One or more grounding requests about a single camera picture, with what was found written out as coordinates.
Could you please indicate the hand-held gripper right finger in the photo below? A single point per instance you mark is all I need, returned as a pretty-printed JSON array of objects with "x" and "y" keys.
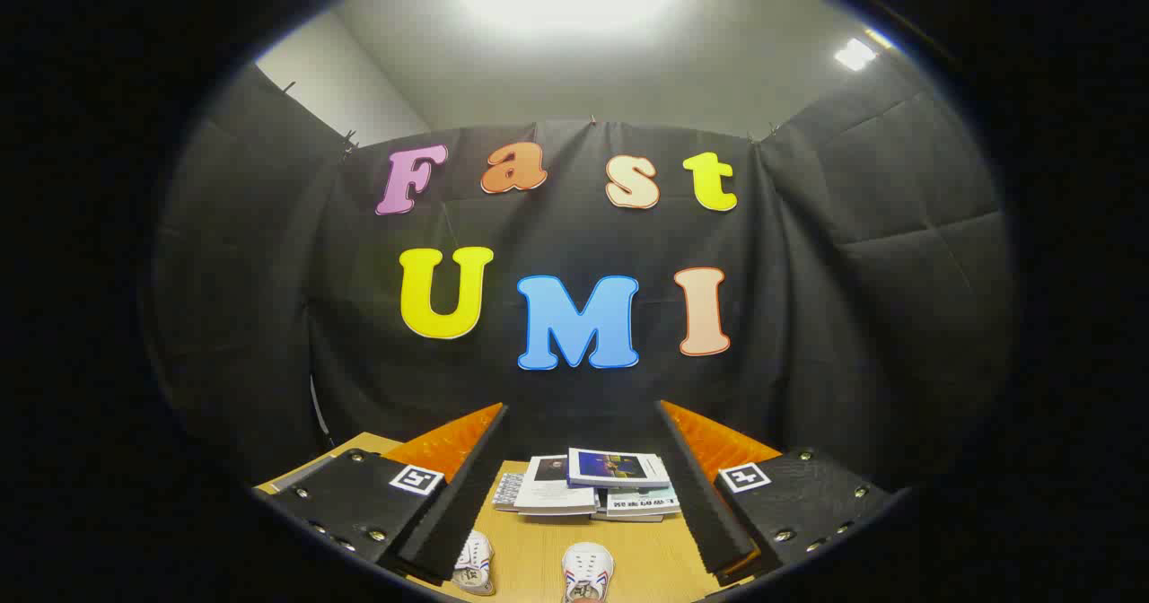
[{"x": 709, "y": 504}]

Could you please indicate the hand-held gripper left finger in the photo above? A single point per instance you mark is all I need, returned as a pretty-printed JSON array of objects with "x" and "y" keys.
[{"x": 458, "y": 513}]

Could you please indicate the white striped canvas shoe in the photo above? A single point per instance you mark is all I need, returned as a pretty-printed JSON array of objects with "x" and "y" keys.
[
  {"x": 474, "y": 565},
  {"x": 588, "y": 572}
]

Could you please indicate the grey patterned notebook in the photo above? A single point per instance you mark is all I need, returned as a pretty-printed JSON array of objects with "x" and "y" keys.
[{"x": 508, "y": 493}]

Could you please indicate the white teal cover book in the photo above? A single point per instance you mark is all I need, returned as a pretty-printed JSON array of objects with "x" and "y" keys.
[{"x": 642, "y": 502}]

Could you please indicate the white portrait cover book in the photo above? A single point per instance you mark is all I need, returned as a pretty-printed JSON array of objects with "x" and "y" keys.
[{"x": 552, "y": 493}]

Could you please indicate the blue cover book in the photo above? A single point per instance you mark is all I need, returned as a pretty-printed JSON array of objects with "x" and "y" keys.
[{"x": 619, "y": 467}]

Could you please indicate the small ceiling light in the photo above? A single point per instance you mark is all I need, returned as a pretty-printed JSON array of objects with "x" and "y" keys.
[{"x": 855, "y": 54}]

